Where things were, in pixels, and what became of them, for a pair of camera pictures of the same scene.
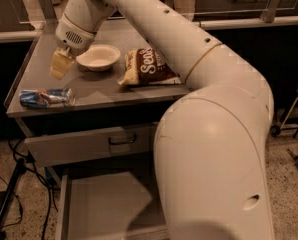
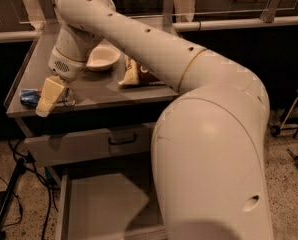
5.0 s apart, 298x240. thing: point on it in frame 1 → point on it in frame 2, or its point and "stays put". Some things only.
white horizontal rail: (253, 22) stays put
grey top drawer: (92, 145) stays put
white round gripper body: (73, 38) → (65, 67)
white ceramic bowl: (99, 57) stays put
